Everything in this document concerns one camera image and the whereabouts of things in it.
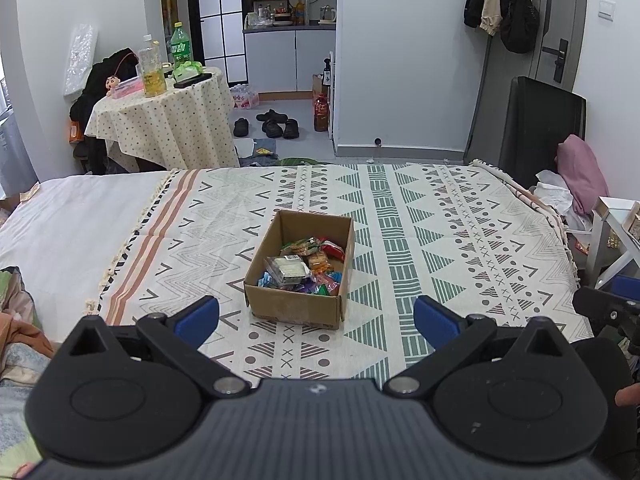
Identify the patterned bed blanket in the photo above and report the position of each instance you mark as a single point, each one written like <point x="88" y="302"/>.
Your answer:
<point x="450" y="240"/>

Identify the black chair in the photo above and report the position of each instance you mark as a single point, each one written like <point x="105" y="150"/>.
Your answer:
<point x="540" y="130"/>

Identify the blue sandwich cookie packet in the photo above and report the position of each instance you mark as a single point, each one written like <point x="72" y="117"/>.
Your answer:
<point x="336" y="282"/>

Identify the green plastic bag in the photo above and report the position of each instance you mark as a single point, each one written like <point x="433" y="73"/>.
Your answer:
<point x="187" y="67"/>

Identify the patterned tray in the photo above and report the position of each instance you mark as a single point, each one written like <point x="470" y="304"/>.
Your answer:
<point x="635" y="220"/>

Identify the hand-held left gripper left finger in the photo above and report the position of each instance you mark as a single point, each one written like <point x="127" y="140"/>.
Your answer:
<point x="197" y="320"/>

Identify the small red packet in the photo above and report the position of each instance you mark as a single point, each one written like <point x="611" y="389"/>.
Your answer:
<point x="581" y="246"/>

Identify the black-framed glass door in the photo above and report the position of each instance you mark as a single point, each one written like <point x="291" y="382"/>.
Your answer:
<point x="220" y="25"/>

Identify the pink box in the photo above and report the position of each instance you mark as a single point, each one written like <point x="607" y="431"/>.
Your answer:
<point x="130" y="88"/>

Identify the orange bag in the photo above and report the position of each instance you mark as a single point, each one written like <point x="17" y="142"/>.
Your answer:
<point x="75" y="132"/>

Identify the red cooking oil bottle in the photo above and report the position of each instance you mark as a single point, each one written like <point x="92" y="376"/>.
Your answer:
<point x="321" y="115"/>

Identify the white kitchen cabinet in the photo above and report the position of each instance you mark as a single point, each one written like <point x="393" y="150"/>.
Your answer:
<point x="280" y="60"/>

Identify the brown paper bag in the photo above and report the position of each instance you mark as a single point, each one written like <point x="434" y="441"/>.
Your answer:
<point x="318" y="89"/>

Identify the white side table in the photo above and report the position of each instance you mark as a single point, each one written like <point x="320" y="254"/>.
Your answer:
<point x="607" y="240"/>

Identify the red bar packet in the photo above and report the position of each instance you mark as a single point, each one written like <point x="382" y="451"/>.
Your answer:
<point x="332" y="249"/>

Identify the clear bottle yellow liquid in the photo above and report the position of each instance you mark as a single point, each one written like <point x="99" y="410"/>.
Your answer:
<point x="152" y="77"/>

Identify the brown cookie packet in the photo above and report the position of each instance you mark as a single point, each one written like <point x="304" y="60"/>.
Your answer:
<point x="300" y="246"/>

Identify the green soda bottle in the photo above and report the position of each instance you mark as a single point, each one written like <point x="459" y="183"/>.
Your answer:
<point x="181" y="47"/>

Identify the yellow juice bottle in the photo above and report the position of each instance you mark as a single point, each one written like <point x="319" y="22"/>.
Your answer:
<point x="299" y="12"/>

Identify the pink water bottle pack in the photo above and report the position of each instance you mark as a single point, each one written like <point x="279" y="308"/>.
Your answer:
<point x="245" y="96"/>

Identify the person's right hand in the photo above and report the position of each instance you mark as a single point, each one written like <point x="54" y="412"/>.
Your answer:
<point x="627" y="396"/>

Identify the colourful quilt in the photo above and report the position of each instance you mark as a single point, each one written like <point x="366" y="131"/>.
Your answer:
<point x="20" y="355"/>

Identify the grey door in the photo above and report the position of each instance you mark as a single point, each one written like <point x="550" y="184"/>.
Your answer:
<point x="560" y="20"/>

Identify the white bed sheet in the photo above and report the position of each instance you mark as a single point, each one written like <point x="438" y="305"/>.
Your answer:
<point x="75" y="220"/>

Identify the long white biscuit packet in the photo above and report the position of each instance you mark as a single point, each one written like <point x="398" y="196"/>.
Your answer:
<point x="287" y="267"/>

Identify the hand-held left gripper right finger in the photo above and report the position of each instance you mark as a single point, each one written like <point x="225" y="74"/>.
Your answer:
<point x="435" y="322"/>

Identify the black clothes pile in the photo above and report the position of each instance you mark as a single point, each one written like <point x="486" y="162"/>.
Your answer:
<point x="100" y="80"/>

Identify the kettle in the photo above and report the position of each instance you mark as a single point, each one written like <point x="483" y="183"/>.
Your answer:
<point x="327" y="12"/>

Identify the white light switch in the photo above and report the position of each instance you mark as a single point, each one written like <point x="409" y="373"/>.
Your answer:
<point x="607" y="10"/>

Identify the green and white packet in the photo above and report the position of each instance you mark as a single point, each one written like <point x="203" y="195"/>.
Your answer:
<point x="322" y="290"/>

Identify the pink pillow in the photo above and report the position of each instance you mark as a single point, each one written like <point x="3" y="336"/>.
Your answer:
<point x="582" y="170"/>

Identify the white clothes pile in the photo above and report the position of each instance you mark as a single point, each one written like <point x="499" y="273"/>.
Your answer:
<point x="557" y="195"/>

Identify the orange cracker packet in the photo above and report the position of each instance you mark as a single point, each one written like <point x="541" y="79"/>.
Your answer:
<point x="317" y="261"/>

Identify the flat black box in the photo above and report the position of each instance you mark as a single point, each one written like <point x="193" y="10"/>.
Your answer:
<point x="192" y="81"/>

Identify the round table dotted tablecloth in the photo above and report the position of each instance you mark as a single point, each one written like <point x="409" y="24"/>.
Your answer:
<point x="165" y="125"/>

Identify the bubble wrap sheet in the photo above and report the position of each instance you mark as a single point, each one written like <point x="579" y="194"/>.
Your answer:
<point x="80" y="60"/>

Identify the small blue packet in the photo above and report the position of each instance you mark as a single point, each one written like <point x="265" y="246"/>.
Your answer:
<point x="267" y="280"/>

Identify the black hanging bag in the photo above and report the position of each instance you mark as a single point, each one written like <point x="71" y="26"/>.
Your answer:
<point x="520" y="15"/>

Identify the small doll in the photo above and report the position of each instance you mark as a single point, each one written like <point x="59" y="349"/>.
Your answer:
<point x="113" y="84"/>

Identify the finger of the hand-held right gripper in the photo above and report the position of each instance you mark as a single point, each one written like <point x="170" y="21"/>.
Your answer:
<point x="622" y="287"/>

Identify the black shoe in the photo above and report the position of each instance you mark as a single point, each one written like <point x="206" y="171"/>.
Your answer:
<point x="291" y="129"/>
<point x="274" y="129"/>
<point x="272" y="115"/>
<point x="241" y="126"/>

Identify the black spray bottle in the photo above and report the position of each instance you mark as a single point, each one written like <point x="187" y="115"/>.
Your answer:
<point x="328" y="72"/>

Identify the brown cardboard box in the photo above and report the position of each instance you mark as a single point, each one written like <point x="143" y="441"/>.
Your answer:
<point x="295" y="310"/>

